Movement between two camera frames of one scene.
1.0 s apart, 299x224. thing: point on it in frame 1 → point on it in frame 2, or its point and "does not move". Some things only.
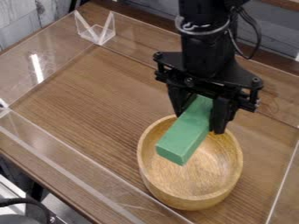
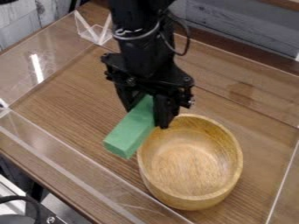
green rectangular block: [188, 132] → [132, 129]
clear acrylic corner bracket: [97, 33] does not move
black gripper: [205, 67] → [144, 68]
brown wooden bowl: [204, 182] does not move
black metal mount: [35, 213] does not move
